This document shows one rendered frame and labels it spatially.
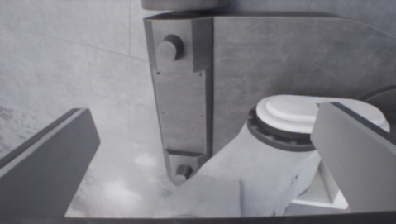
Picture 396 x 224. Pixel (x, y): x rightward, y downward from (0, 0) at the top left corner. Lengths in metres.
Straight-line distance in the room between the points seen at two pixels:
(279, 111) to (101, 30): 0.61
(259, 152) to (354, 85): 0.28
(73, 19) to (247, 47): 0.58
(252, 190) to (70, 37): 0.75
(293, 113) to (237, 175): 0.14
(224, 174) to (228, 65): 0.26
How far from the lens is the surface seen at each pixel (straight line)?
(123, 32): 0.73
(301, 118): 0.36
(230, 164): 0.31
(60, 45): 0.89
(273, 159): 0.33
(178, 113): 0.52
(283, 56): 0.47
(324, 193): 0.50
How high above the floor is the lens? 0.61
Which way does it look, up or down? 57 degrees down
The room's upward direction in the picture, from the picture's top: 158 degrees counter-clockwise
